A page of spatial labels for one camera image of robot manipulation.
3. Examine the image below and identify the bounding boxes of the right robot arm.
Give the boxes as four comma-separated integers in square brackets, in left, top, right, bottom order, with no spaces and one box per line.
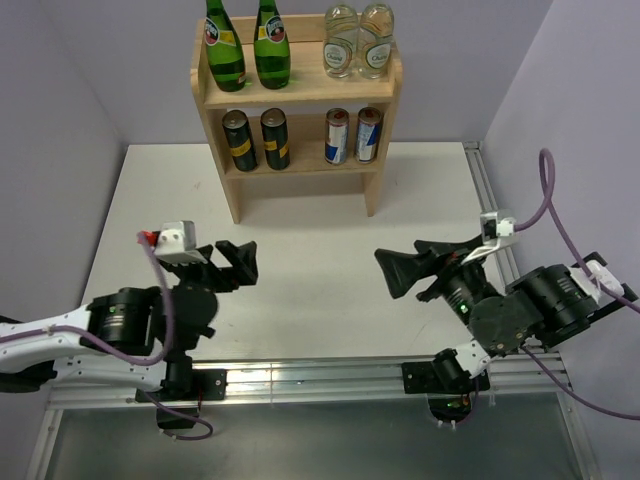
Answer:
[374,237,623,395]

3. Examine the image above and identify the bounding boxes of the clear glass bottle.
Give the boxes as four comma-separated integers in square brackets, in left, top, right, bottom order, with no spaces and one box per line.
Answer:
[357,3,395,79]
[323,3,359,78]

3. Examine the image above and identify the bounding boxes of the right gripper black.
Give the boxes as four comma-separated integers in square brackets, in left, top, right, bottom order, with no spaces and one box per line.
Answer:
[370,235,490,323]

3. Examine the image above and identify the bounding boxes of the aluminium rail right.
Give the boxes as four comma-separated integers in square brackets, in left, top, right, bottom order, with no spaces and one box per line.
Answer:
[462,142,520,286]

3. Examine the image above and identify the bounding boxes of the blue silver can red top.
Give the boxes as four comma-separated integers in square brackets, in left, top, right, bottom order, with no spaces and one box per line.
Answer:
[355,107,383,163]

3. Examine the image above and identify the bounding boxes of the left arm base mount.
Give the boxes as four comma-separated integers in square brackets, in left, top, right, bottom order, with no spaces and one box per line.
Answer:
[135,369,227,441]

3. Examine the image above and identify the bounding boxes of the blue silver energy can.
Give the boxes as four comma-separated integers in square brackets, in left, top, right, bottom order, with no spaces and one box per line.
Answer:
[325,108,349,165]

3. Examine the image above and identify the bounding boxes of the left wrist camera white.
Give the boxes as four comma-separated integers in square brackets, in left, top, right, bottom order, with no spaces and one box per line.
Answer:
[136,220,207,265]

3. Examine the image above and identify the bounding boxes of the black can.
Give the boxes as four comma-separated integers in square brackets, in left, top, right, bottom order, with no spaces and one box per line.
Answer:
[222,110,258,172]
[260,108,290,170]

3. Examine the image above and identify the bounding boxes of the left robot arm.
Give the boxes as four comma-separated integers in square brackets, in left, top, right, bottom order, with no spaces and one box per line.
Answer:
[1,233,258,399]

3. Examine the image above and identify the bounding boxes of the green glass bottle front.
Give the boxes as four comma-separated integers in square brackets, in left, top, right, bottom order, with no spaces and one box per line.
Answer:
[204,0,246,92]

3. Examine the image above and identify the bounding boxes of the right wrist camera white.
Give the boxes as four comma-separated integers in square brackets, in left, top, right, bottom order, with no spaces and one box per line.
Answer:
[461,209,518,265]

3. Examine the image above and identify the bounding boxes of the black can back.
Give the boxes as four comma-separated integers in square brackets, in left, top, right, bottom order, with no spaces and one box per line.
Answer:
[260,108,290,170]

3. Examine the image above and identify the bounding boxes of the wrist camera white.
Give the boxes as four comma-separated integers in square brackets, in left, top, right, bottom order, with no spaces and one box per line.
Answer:
[136,220,207,265]
[461,209,518,265]

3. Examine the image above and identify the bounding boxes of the clear glass bottle left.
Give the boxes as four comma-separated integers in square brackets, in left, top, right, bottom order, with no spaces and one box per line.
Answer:
[323,3,359,78]

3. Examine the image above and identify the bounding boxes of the black can front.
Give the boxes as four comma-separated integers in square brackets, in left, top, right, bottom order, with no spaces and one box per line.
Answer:
[222,110,258,172]

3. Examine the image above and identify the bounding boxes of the clear glass bottle right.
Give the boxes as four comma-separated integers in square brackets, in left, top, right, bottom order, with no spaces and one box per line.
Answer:
[357,3,395,79]

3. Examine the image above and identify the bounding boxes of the aluminium rail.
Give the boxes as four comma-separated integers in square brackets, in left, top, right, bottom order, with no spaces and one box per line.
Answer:
[462,142,520,286]
[47,357,574,411]

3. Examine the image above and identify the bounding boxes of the green glass bottle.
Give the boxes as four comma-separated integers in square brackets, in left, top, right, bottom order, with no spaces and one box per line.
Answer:
[254,0,291,90]
[204,0,246,92]

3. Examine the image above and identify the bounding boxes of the aluminium rail front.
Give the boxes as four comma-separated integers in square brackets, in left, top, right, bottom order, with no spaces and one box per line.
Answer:
[47,357,574,411]

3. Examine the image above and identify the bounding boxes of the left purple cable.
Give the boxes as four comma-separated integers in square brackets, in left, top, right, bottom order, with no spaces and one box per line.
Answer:
[0,238,215,442]

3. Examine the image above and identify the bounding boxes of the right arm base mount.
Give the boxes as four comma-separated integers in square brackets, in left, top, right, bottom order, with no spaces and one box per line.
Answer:
[401,360,490,422]

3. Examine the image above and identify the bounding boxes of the wooden shelf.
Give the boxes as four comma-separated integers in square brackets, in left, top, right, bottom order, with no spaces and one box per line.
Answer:
[190,14,403,223]

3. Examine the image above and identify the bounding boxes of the green glass bottle back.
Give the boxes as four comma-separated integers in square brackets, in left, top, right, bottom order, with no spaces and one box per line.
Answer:
[254,0,291,90]

